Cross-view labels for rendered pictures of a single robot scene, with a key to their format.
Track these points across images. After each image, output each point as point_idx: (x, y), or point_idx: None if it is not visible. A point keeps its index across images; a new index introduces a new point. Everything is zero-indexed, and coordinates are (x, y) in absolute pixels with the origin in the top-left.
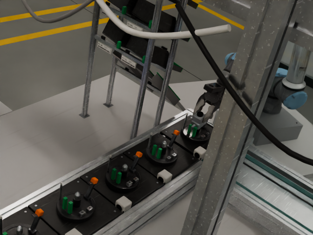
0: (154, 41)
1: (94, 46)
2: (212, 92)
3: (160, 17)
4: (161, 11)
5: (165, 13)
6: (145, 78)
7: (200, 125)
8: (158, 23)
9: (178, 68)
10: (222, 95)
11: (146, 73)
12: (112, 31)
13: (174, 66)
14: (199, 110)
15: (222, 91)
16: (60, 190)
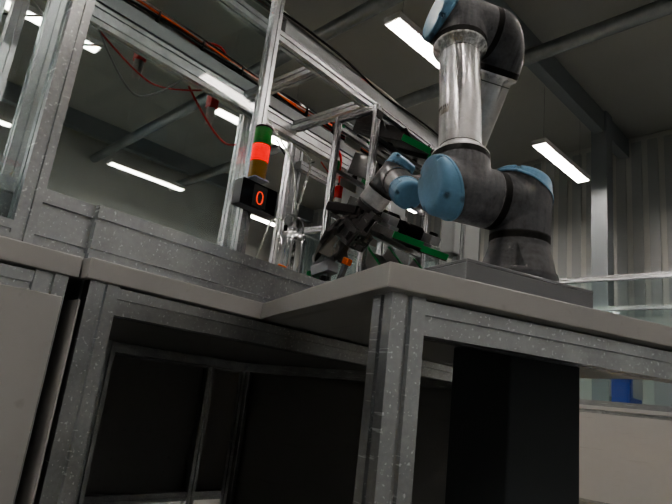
0: (331, 179)
1: (382, 253)
2: (327, 207)
3: (358, 161)
4: (358, 154)
5: (362, 155)
6: (321, 227)
7: (315, 268)
8: (333, 158)
9: (387, 231)
10: (359, 223)
11: (323, 220)
12: None
13: (382, 228)
14: (334, 254)
15: (360, 217)
16: None
